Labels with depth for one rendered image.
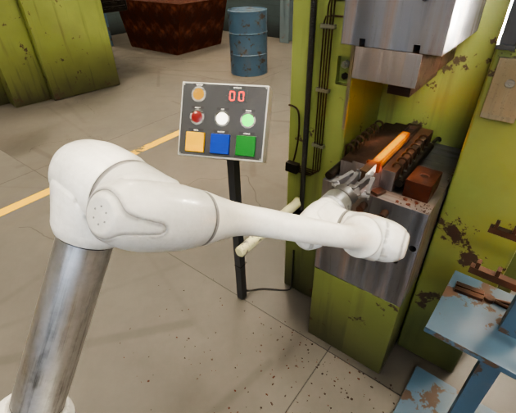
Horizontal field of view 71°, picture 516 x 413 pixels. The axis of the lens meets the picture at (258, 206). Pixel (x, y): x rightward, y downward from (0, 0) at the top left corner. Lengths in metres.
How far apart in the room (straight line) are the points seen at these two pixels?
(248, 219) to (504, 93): 0.86
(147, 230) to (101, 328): 1.67
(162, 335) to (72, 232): 1.42
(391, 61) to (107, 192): 0.91
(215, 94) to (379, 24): 0.61
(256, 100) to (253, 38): 4.42
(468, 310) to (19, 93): 5.34
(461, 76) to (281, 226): 1.11
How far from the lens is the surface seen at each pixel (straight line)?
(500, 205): 1.43
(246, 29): 5.77
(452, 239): 1.54
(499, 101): 1.29
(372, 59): 1.22
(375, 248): 0.90
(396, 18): 1.18
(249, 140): 1.38
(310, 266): 1.97
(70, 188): 0.66
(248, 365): 1.89
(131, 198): 0.52
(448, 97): 1.69
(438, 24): 1.15
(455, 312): 1.33
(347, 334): 1.83
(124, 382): 1.95
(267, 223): 0.73
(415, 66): 1.18
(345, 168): 1.37
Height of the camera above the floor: 1.61
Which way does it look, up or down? 35 degrees down
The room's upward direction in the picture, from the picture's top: 1 degrees counter-clockwise
